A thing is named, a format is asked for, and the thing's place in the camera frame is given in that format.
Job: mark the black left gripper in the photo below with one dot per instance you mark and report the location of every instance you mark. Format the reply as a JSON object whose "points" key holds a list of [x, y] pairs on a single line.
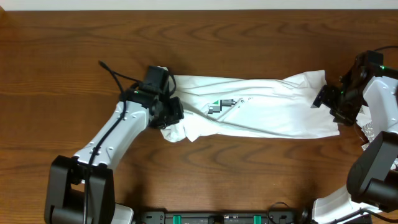
{"points": [[177, 115]]}

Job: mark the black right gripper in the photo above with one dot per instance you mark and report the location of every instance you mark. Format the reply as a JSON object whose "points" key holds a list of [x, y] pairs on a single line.
{"points": [[325, 96]]}

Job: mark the fern print fabric container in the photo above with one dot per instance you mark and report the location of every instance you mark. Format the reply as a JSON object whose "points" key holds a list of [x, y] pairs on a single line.
{"points": [[364, 121]]}

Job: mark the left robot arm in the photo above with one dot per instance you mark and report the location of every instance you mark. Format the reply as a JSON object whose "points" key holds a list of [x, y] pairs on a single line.
{"points": [[81, 188]]}

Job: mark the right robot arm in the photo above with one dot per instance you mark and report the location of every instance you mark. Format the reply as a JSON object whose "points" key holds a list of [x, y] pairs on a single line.
{"points": [[371, 186]]}

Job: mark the black mounting rail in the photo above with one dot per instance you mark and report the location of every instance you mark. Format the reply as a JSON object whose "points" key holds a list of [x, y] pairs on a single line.
{"points": [[282, 217]]}

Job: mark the white printed t-shirt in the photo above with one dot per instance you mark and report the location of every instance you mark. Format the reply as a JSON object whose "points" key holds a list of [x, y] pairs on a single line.
{"points": [[258, 108]]}

